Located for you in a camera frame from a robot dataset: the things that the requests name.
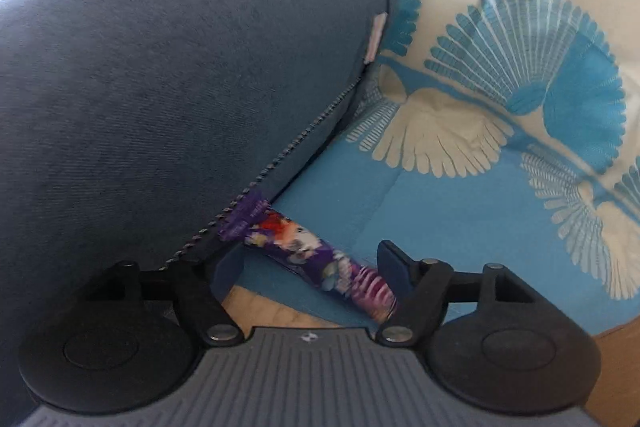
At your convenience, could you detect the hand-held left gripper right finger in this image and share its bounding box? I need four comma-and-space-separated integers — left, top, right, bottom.
376, 239, 552, 349

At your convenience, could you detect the blue cream fan-print cloth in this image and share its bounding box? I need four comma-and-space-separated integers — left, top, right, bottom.
235, 0, 640, 344

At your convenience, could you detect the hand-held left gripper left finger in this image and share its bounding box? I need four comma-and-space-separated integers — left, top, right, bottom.
75, 251, 247, 349

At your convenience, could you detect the purple snack packet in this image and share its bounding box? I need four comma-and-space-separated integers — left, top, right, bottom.
217, 189, 399, 323

